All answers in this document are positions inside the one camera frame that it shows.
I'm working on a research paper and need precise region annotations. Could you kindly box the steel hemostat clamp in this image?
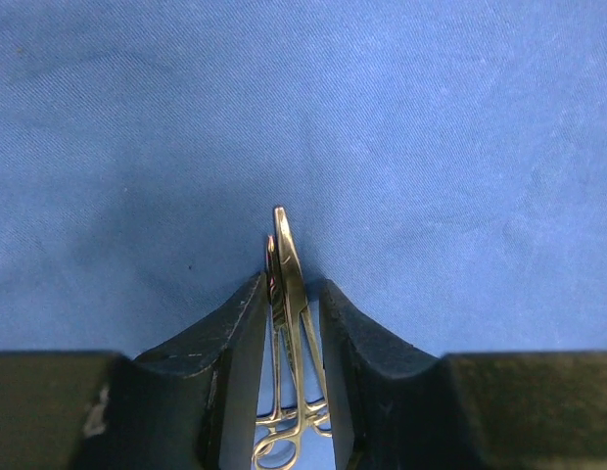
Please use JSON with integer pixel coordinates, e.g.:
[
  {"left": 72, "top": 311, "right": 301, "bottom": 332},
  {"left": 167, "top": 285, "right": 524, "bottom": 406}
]
[{"left": 252, "top": 206, "right": 332, "bottom": 469}]

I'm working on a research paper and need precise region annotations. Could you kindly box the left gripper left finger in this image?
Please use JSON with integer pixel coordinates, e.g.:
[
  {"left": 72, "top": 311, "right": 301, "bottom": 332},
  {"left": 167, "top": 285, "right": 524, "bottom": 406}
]
[{"left": 0, "top": 274, "right": 267, "bottom": 469}]

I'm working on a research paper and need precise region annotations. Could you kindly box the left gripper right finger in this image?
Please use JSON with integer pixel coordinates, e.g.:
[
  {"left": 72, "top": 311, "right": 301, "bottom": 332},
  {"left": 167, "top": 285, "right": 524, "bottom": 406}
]
[{"left": 319, "top": 281, "right": 607, "bottom": 469}]

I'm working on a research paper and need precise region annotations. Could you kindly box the blue surgical drape cloth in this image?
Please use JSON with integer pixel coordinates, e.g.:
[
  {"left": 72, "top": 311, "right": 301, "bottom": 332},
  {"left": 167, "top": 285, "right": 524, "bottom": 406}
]
[{"left": 0, "top": 0, "right": 607, "bottom": 470}]

